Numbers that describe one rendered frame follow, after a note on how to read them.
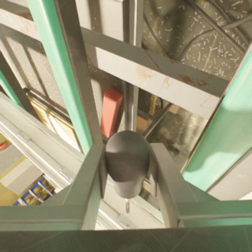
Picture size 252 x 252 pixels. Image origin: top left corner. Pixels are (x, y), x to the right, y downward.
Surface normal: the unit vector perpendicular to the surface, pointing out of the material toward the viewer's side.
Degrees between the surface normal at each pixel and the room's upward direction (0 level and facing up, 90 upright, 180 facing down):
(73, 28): 90
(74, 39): 90
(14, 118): 90
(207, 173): 0
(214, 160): 0
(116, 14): 0
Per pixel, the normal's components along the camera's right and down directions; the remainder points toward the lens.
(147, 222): -0.01, -0.62
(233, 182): -0.60, 0.63
